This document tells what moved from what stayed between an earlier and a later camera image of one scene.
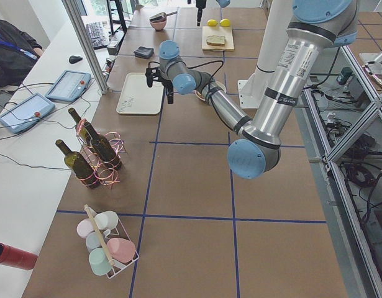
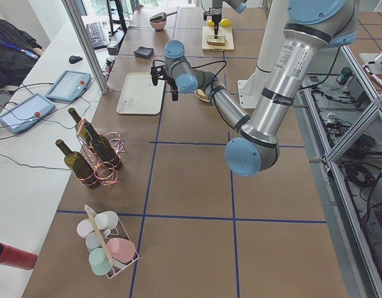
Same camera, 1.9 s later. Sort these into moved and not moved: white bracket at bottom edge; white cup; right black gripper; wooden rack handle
Moved: right black gripper
Not moved: wooden rack handle; white bracket at bottom edge; white cup
